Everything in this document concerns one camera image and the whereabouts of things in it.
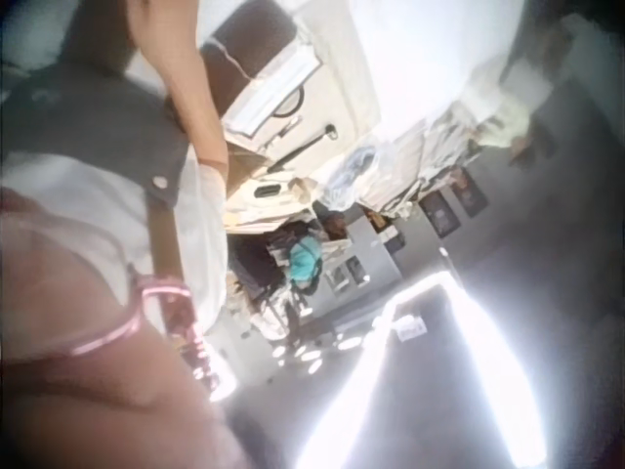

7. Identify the white tray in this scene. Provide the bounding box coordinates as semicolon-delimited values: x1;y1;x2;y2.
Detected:
222;43;324;141

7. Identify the black handle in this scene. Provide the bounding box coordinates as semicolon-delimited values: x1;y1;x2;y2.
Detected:
267;123;339;173

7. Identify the dark framed picture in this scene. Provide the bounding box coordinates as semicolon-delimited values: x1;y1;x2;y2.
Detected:
419;190;463;241
451;168;490;219

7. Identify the teal bag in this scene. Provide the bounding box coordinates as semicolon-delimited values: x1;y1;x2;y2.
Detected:
286;237;325;295

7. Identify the beige cabinet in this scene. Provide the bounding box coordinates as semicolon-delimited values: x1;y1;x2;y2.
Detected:
197;0;385;231

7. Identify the cluttered rack of goods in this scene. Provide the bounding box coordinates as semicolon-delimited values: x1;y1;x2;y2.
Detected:
228;209;360;346

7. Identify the brown panel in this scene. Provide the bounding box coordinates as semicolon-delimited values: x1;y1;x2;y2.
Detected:
198;0;297;82

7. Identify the clear plastic bag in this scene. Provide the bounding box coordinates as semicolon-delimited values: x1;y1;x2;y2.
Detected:
325;142;393;209

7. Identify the white paper label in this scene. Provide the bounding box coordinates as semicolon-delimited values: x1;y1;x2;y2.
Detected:
396;317;427;344

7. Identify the heap of papers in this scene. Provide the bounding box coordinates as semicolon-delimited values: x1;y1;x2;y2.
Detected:
385;97;492;212

